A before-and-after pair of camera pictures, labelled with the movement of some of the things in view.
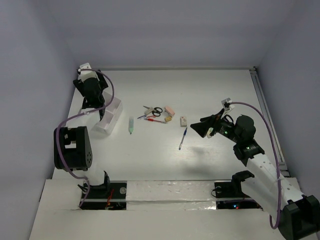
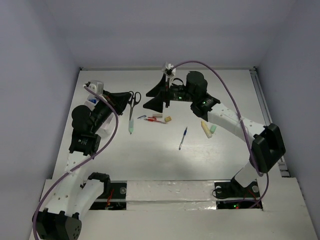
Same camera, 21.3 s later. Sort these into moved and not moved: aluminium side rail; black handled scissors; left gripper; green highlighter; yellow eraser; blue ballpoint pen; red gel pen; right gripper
Moved: right gripper; black handled scissors; left gripper
Not moved: aluminium side rail; red gel pen; blue ballpoint pen; green highlighter; yellow eraser
